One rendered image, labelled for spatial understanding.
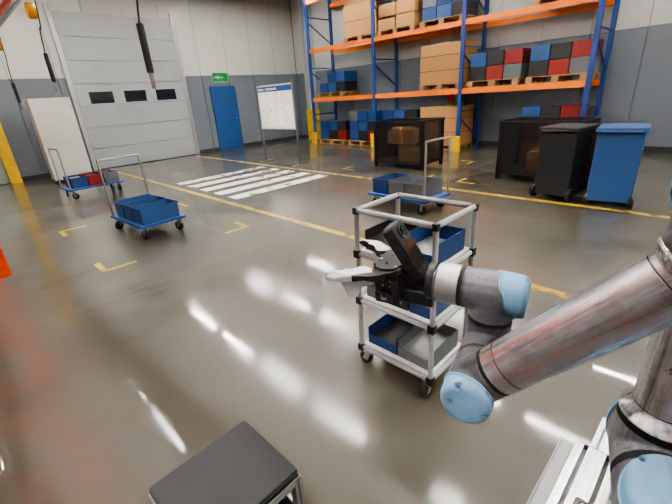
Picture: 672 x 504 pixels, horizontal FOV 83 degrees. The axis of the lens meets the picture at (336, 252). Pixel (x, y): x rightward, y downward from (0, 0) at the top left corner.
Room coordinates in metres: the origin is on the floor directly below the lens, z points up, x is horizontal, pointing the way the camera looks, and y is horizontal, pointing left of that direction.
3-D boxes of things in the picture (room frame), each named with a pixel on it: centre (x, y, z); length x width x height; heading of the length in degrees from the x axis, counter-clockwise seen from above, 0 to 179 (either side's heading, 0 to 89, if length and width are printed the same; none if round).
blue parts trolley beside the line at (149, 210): (5.03, 2.53, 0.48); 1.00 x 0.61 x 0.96; 47
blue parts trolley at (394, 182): (5.28, -1.08, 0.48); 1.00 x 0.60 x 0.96; 41
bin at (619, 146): (4.83, -3.68, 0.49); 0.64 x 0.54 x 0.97; 140
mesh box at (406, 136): (8.51, -1.74, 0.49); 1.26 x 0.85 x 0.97; 45
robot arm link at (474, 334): (0.56, -0.26, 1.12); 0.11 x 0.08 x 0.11; 148
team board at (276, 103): (9.98, 1.22, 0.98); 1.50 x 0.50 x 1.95; 43
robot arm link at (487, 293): (0.57, -0.27, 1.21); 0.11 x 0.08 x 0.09; 58
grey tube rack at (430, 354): (1.86, -0.41, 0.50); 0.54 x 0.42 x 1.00; 44
